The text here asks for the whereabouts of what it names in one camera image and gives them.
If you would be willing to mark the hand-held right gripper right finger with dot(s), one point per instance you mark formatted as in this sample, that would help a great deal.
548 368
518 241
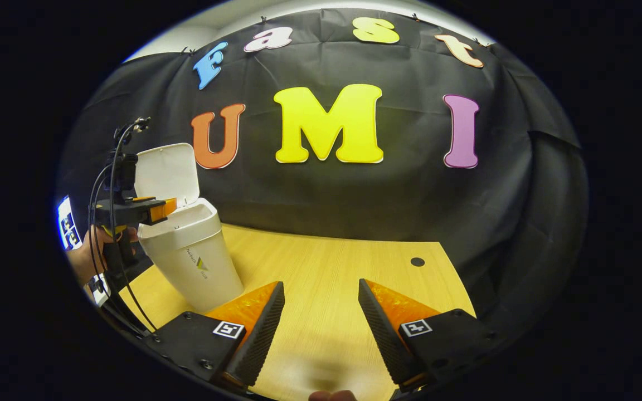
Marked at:
385 334

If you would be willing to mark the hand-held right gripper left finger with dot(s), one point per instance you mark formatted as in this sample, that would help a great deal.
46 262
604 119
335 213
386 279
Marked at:
262 334

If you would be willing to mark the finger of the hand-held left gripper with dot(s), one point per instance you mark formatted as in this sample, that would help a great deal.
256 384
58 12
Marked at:
162 210
144 198

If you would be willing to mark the white desktop garbage bin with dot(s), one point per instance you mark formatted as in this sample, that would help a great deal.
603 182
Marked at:
198 267

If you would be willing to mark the wooden desktop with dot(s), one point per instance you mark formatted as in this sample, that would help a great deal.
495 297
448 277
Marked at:
326 267

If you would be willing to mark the computer monitor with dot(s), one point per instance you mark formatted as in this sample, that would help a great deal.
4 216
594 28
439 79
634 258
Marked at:
67 223

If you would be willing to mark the black backdrop cloth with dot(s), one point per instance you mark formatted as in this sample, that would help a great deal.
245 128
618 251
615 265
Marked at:
354 195

